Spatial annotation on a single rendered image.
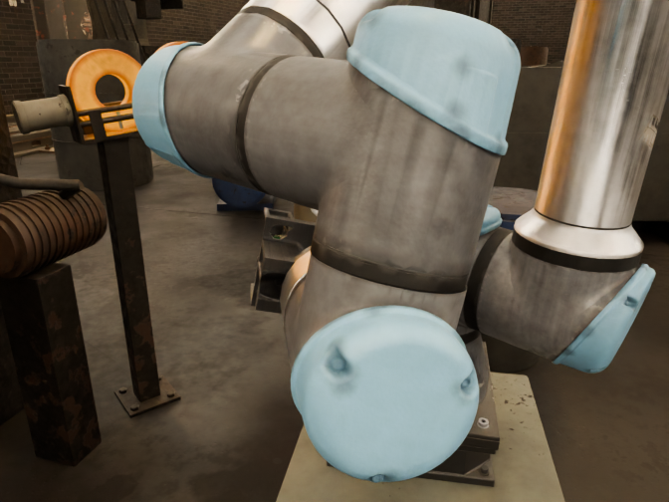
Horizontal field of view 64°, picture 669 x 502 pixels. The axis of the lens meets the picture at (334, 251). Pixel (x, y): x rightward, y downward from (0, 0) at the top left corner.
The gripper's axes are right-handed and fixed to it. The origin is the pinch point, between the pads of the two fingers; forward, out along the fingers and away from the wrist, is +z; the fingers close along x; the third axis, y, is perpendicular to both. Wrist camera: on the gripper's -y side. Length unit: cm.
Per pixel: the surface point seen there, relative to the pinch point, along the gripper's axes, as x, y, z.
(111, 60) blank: -17, 37, 61
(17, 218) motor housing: 12, 44, 41
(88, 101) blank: -9, 40, 59
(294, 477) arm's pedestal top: 29.0, -2.2, 1.9
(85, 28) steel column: -62, 154, 450
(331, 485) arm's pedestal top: 28.3, -6.3, 0.0
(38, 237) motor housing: 15, 41, 42
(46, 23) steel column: -60, 186, 455
